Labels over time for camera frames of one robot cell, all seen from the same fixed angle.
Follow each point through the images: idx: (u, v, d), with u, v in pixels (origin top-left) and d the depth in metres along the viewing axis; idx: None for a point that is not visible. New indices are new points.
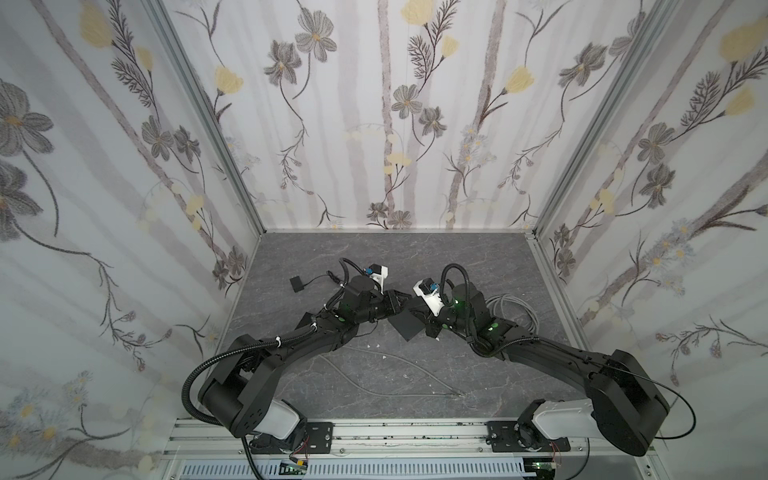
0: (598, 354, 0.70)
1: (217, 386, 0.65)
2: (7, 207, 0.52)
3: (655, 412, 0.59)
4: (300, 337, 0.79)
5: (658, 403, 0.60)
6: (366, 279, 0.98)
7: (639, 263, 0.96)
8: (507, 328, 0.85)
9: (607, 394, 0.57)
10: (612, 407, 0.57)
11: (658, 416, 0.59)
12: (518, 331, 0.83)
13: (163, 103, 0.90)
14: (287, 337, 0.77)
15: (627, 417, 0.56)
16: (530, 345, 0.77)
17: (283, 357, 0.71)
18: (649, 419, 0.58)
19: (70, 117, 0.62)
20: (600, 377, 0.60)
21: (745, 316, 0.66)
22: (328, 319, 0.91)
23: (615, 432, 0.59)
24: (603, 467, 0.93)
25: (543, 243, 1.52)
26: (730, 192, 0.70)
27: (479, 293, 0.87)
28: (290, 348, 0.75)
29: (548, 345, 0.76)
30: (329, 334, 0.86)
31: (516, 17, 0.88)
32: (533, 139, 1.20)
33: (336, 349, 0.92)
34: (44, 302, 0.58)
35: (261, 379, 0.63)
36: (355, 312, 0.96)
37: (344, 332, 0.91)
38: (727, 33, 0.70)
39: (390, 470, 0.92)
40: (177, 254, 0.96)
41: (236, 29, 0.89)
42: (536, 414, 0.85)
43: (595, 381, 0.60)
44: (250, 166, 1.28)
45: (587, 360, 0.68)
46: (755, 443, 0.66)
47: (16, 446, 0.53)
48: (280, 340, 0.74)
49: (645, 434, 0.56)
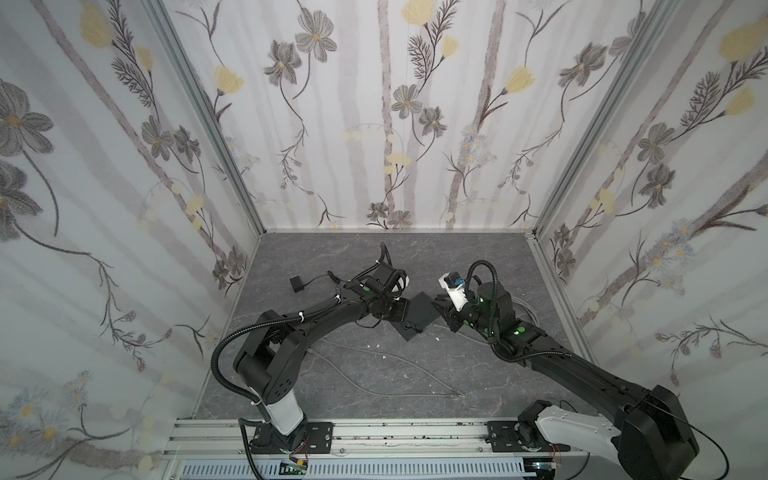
0: (636, 385, 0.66)
1: (248, 358, 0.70)
2: (8, 207, 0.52)
3: (683, 453, 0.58)
4: (323, 309, 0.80)
5: (687, 443, 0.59)
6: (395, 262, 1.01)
7: (639, 263, 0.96)
8: (533, 336, 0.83)
9: (642, 431, 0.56)
10: (643, 442, 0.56)
11: (685, 457, 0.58)
12: (546, 342, 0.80)
13: (163, 103, 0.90)
14: (311, 310, 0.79)
15: (657, 454, 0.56)
16: (559, 360, 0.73)
17: (306, 332, 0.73)
18: (676, 459, 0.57)
19: (70, 117, 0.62)
20: (638, 413, 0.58)
21: (746, 316, 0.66)
22: (355, 289, 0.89)
23: (637, 462, 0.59)
24: (601, 466, 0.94)
25: (543, 243, 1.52)
26: (731, 192, 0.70)
27: (507, 293, 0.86)
28: (314, 322, 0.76)
29: (578, 363, 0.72)
30: (354, 306, 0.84)
31: (516, 17, 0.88)
32: (533, 139, 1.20)
33: (361, 318, 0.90)
34: (44, 302, 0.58)
35: (286, 353, 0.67)
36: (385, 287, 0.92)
37: (370, 297, 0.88)
38: (726, 33, 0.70)
39: (390, 470, 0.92)
40: (177, 254, 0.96)
41: (236, 29, 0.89)
42: (537, 418, 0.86)
43: (631, 416, 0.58)
44: (250, 165, 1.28)
45: (625, 391, 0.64)
46: (754, 443, 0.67)
47: (16, 446, 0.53)
48: (303, 314, 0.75)
49: (670, 473, 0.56)
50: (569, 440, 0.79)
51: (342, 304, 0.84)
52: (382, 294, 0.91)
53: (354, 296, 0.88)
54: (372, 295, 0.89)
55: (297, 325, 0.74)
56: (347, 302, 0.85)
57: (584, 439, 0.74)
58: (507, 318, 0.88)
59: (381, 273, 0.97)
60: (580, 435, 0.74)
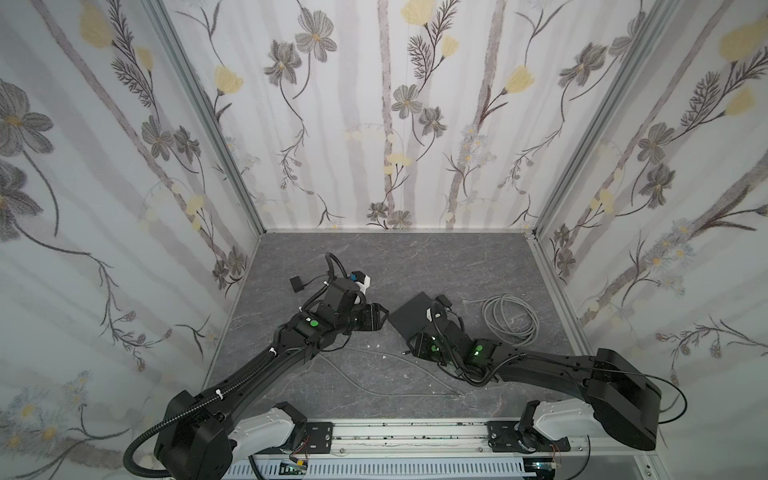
0: (584, 358, 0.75)
1: (167, 448, 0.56)
2: (8, 207, 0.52)
3: (649, 404, 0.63)
4: (247, 374, 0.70)
5: (649, 391, 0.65)
6: (349, 281, 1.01)
7: (639, 263, 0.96)
8: (490, 350, 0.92)
9: (605, 398, 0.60)
10: (611, 408, 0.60)
11: (653, 406, 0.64)
12: (504, 351, 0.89)
13: (163, 103, 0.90)
14: (235, 381, 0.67)
15: (628, 415, 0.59)
16: (517, 361, 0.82)
17: (226, 411, 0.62)
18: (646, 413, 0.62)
19: (70, 117, 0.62)
20: (594, 384, 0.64)
21: (746, 316, 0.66)
22: (294, 333, 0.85)
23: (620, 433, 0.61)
24: (603, 466, 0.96)
25: (543, 243, 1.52)
26: (731, 192, 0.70)
27: (449, 324, 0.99)
28: (239, 395, 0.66)
29: (532, 359, 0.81)
30: (294, 352, 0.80)
31: (516, 17, 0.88)
32: (533, 139, 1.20)
33: (312, 357, 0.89)
34: (44, 302, 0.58)
35: (201, 446, 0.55)
36: (336, 313, 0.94)
37: (318, 335, 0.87)
38: (727, 33, 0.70)
39: (390, 470, 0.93)
40: (176, 254, 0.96)
41: (236, 29, 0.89)
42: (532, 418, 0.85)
43: (589, 389, 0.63)
44: (250, 166, 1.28)
45: (577, 368, 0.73)
46: (755, 443, 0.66)
47: (16, 446, 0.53)
48: (222, 394, 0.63)
49: (651, 428, 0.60)
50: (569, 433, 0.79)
51: (281, 354, 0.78)
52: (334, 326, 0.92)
53: (297, 338, 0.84)
54: (323, 328, 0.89)
55: (215, 406, 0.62)
56: (285, 351, 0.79)
57: (580, 425, 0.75)
58: (466, 346, 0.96)
59: (332, 299, 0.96)
60: (572, 423, 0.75)
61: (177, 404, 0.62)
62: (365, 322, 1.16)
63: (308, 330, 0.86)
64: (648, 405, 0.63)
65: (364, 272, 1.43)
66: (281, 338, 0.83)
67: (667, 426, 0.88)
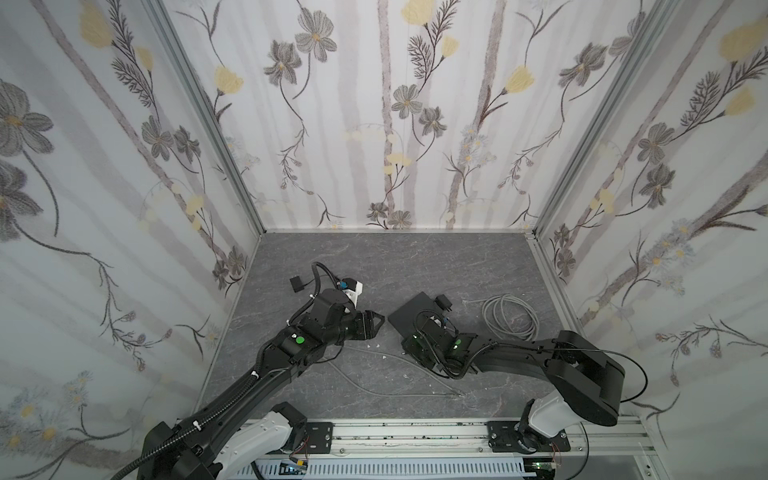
0: (550, 342, 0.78)
1: None
2: (8, 207, 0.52)
3: (611, 380, 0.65)
4: (227, 401, 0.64)
5: (611, 369, 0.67)
6: (339, 293, 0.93)
7: (639, 263, 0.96)
8: (468, 342, 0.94)
9: (564, 376, 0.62)
10: (571, 386, 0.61)
11: (616, 383, 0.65)
12: (479, 343, 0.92)
13: (163, 103, 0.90)
14: (215, 408, 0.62)
15: (589, 393, 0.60)
16: (490, 350, 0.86)
17: (204, 443, 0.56)
18: (608, 389, 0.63)
19: (70, 117, 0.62)
20: (555, 363, 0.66)
21: (746, 316, 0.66)
22: (278, 352, 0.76)
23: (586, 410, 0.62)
24: (604, 468, 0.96)
25: (543, 243, 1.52)
26: (731, 192, 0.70)
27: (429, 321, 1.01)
28: (219, 424, 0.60)
29: (509, 347, 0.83)
30: (278, 374, 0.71)
31: (516, 17, 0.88)
32: (533, 139, 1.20)
33: (301, 375, 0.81)
34: (44, 302, 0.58)
35: None
36: (323, 328, 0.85)
37: (304, 354, 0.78)
38: (727, 33, 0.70)
39: (390, 470, 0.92)
40: (177, 254, 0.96)
41: (236, 28, 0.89)
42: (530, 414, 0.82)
43: (551, 369, 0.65)
44: (250, 166, 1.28)
45: (540, 351, 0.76)
46: (755, 443, 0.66)
47: (16, 446, 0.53)
48: (199, 425, 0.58)
49: (611, 404, 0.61)
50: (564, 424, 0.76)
51: (263, 376, 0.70)
52: (322, 342, 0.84)
53: (281, 358, 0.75)
54: (310, 346, 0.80)
55: (192, 438, 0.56)
56: (268, 373, 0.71)
57: (561, 415, 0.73)
58: (446, 340, 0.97)
59: (319, 312, 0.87)
60: (552, 412, 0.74)
61: (155, 438, 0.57)
62: (358, 331, 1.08)
63: (293, 348, 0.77)
64: (611, 382, 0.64)
65: (364, 272, 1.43)
66: (264, 358, 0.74)
67: (667, 426, 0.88)
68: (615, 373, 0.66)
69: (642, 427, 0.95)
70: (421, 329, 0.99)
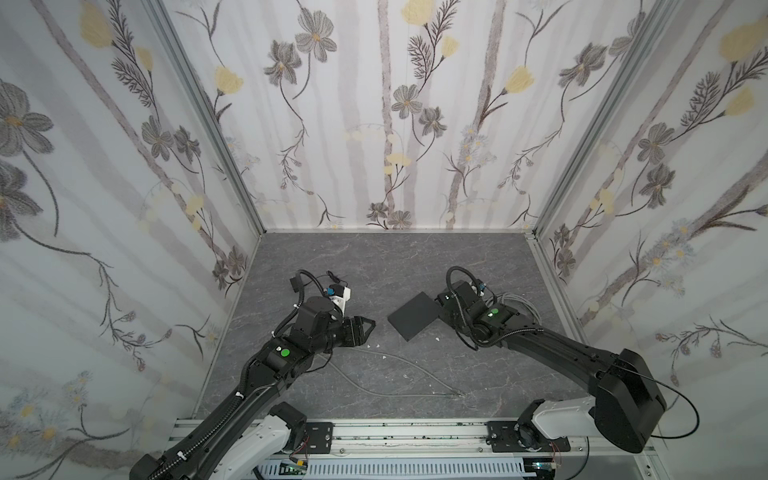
0: (606, 352, 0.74)
1: None
2: (7, 207, 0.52)
3: (653, 412, 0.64)
4: (212, 425, 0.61)
5: (658, 402, 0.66)
6: (324, 300, 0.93)
7: (639, 263, 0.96)
8: (507, 315, 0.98)
9: (612, 391, 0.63)
10: (615, 404, 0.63)
11: (655, 414, 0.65)
12: (519, 322, 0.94)
13: (163, 103, 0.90)
14: (201, 434, 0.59)
15: (628, 414, 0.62)
16: (531, 335, 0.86)
17: (192, 472, 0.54)
18: (647, 416, 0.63)
19: (70, 118, 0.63)
20: (609, 378, 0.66)
21: (746, 316, 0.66)
22: (264, 367, 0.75)
23: (616, 428, 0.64)
24: (603, 467, 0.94)
25: (543, 243, 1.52)
26: (731, 192, 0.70)
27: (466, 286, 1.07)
28: (205, 450, 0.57)
29: (549, 338, 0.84)
30: (264, 391, 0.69)
31: (516, 17, 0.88)
32: (533, 139, 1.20)
33: (289, 386, 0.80)
34: (44, 302, 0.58)
35: None
36: (310, 338, 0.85)
37: (291, 367, 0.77)
38: (726, 33, 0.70)
39: (390, 470, 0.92)
40: (177, 254, 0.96)
41: (235, 29, 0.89)
42: (535, 411, 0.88)
43: (603, 381, 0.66)
44: (250, 166, 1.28)
45: (592, 358, 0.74)
46: (753, 442, 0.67)
47: (16, 446, 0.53)
48: (183, 455, 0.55)
49: (643, 432, 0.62)
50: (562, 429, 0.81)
51: (249, 395, 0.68)
52: (310, 354, 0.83)
53: (267, 373, 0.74)
54: (296, 357, 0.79)
55: (179, 468, 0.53)
56: (254, 391, 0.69)
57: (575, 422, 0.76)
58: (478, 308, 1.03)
59: (305, 321, 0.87)
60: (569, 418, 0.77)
61: (138, 471, 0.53)
62: (347, 338, 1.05)
63: (279, 361, 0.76)
64: (649, 409, 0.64)
65: (364, 272, 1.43)
66: (248, 375, 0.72)
67: (665, 425, 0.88)
68: (658, 405, 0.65)
69: None
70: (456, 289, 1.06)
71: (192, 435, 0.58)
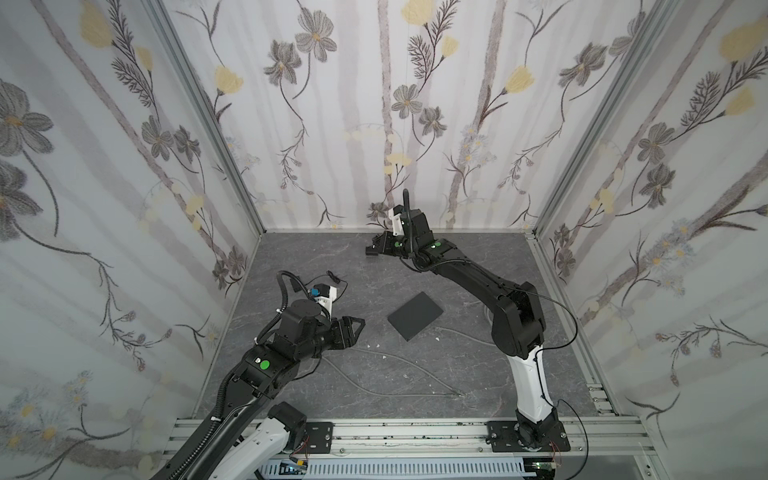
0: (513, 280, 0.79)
1: None
2: (7, 207, 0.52)
3: (533, 330, 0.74)
4: (189, 454, 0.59)
5: (540, 323, 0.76)
6: (311, 304, 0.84)
7: (639, 263, 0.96)
8: (446, 248, 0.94)
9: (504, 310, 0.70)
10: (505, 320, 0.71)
11: (535, 331, 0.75)
12: (455, 253, 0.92)
13: (163, 103, 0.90)
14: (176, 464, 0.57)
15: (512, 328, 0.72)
16: (460, 265, 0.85)
17: None
18: (528, 331, 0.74)
19: (70, 118, 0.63)
20: (505, 299, 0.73)
21: (745, 316, 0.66)
22: (242, 385, 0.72)
23: (505, 337, 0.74)
24: (603, 467, 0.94)
25: (543, 243, 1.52)
26: (731, 192, 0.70)
27: (422, 214, 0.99)
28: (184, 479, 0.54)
29: (475, 269, 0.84)
30: (242, 411, 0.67)
31: (516, 17, 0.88)
32: (533, 139, 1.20)
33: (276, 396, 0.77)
34: (43, 302, 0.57)
35: None
36: (294, 346, 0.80)
37: (272, 378, 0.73)
38: (727, 33, 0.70)
39: (390, 470, 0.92)
40: (177, 253, 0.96)
41: (236, 28, 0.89)
42: (519, 403, 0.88)
43: (500, 302, 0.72)
44: (250, 165, 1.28)
45: (501, 284, 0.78)
46: (753, 443, 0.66)
47: (16, 445, 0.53)
48: None
49: (522, 342, 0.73)
50: (530, 396, 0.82)
51: (227, 417, 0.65)
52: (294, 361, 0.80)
53: (246, 390, 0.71)
54: (279, 368, 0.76)
55: None
56: (232, 412, 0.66)
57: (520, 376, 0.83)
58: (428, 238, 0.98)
59: (289, 328, 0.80)
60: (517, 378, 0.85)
61: None
62: (336, 341, 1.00)
63: (259, 375, 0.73)
64: (531, 328, 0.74)
65: (364, 272, 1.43)
66: (225, 395, 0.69)
67: (665, 425, 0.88)
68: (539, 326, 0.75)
69: (641, 426, 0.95)
70: (411, 217, 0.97)
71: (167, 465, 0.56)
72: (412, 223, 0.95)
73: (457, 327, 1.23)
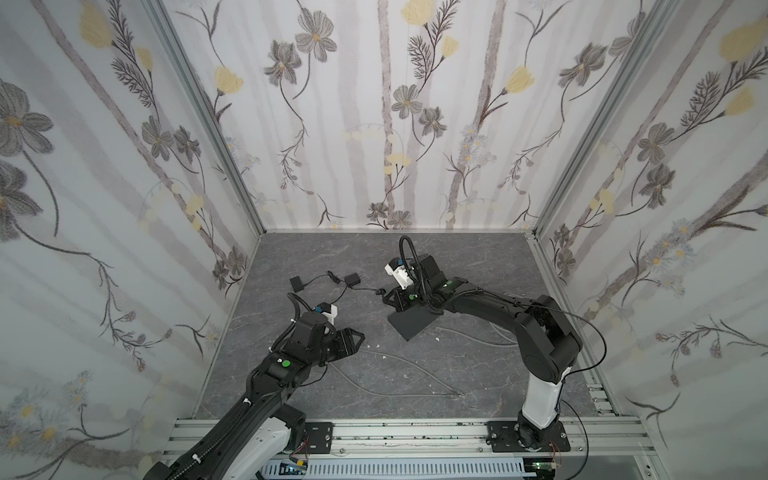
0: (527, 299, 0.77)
1: None
2: (7, 207, 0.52)
3: (565, 347, 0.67)
4: (224, 430, 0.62)
5: (573, 341, 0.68)
6: (319, 313, 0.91)
7: (639, 263, 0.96)
8: (458, 283, 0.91)
9: (526, 329, 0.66)
10: (530, 340, 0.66)
11: (571, 351, 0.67)
12: (468, 285, 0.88)
13: (163, 103, 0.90)
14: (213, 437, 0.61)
15: (540, 347, 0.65)
16: (474, 295, 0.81)
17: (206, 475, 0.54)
18: (561, 351, 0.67)
19: (70, 117, 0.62)
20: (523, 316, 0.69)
21: (746, 316, 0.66)
22: (266, 378, 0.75)
23: (533, 360, 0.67)
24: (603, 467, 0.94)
25: (543, 243, 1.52)
26: (731, 192, 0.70)
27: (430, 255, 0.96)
28: (219, 453, 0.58)
29: (490, 296, 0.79)
30: (269, 398, 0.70)
31: (516, 17, 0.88)
32: (533, 139, 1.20)
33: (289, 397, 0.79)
34: (43, 301, 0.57)
35: None
36: (307, 349, 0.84)
37: (291, 376, 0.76)
38: (727, 33, 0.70)
39: (390, 470, 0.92)
40: (177, 253, 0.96)
41: (236, 29, 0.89)
42: (523, 406, 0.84)
43: (519, 319, 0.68)
44: (250, 166, 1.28)
45: (516, 303, 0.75)
46: (753, 442, 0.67)
47: (16, 445, 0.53)
48: (198, 457, 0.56)
49: (557, 363, 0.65)
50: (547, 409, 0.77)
51: (256, 402, 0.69)
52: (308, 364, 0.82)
53: (270, 382, 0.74)
54: (297, 367, 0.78)
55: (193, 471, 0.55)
56: (261, 398, 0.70)
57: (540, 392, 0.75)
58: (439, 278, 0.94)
59: (301, 334, 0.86)
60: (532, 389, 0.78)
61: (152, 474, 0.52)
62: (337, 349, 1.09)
63: (280, 372, 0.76)
64: (564, 348, 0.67)
65: (364, 272, 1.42)
66: (253, 385, 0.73)
67: (665, 425, 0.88)
68: (574, 343, 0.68)
69: (641, 426, 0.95)
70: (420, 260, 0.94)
71: (205, 438, 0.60)
72: (421, 265, 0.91)
73: (457, 327, 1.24)
